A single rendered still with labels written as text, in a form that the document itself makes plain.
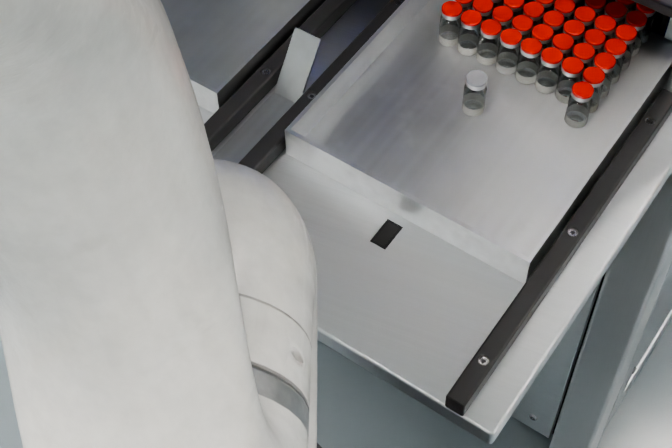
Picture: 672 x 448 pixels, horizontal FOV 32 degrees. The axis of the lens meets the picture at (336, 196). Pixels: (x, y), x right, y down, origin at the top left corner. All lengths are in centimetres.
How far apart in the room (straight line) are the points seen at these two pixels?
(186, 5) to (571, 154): 43
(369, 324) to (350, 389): 96
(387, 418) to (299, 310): 136
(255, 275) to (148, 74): 21
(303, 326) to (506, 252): 45
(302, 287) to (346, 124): 55
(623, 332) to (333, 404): 61
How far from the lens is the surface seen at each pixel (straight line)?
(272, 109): 115
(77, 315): 44
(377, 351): 100
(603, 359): 159
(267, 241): 58
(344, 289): 103
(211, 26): 123
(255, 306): 56
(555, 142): 114
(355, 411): 195
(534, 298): 101
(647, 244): 136
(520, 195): 109
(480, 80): 112
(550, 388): 172
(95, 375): 47
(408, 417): 195
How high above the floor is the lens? 175
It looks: 54 degrees down
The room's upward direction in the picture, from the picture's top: 1 degrees counter-clockwise
